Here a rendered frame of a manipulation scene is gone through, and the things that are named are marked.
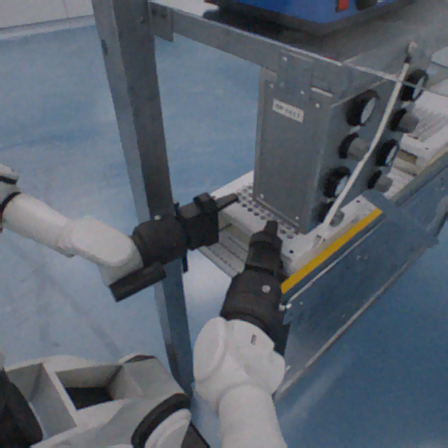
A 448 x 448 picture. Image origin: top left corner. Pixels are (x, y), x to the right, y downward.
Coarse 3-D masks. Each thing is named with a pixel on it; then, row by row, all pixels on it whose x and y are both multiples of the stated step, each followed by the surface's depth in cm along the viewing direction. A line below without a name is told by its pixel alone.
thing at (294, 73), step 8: (280, 56) 40; (288, 56) 39; (296, 56) 38; (280, 64) 40; (288, 64) 39; (296, 64) 39; (304, 64) 38; (312, 64) 37; (280, 72) 41; (288, 72) 40; (296, 72) 39; (304, 72) 38; (312, 72) 38; (280, 80) 41; (288, 80) 40; (296, 80) 40; (304, 80) 39; (280, 88) 42; (288, 88) 41; (296, 88) 40; (304, 88) 39; (296, 96) 41; (304, 96) 40
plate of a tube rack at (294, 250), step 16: (224, 192) 80; (240, 208) 76; (352, 208) 77; (240, 224) 73; (256, 224) 73; (320, 224) 73; (288, 240) 70; (304, 240) 70; (320, 240) 70; (288, 256) 67; (304, 256) 69
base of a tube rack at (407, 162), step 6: (444, 150) 101; (396, 156) 99; (402, 156) 99; (408, 156) 99; (438, 156) 99; (396, 162) 99; (402, 162) 98; (408, 162) 97; (414, 162) 97; (432, 162) 97; (402, 168) 99; (408, 168) 98; (414, 168) 96; (420, 168) 95; (426, 168) 96
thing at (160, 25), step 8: (144, 0) 52; (136, 8) 51; (144, 8) 52; (152, 8) 52; (160, 8) 51; (168, 8) 50; (136, 16) 52; (144, 16) 52; (152, 16) 53; (160, 16) 52; (168, 16) 50; (136, 24) 52; (144, 24) 53; (152, 24) 54; (160, 24) 52; (168, 24) 51; (136, 32) 53; (144, 32) 54; (152, 32) 55; (160, 32) 53; (168, 32) 52; (168, 40) 53
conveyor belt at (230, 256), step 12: (420, 96) 132; (432, 96) 132; (444, 108) 125; (396, 168) 100; (396, 180) 96; (408, 180) 96; (372, 204) 89; (228, 240) 80; (204, 252) 81; (216, 252) 78; (228, 252) 77; (240, 252) 77; (216, 264) 80; (228, 264) 76; (240, 264) 75
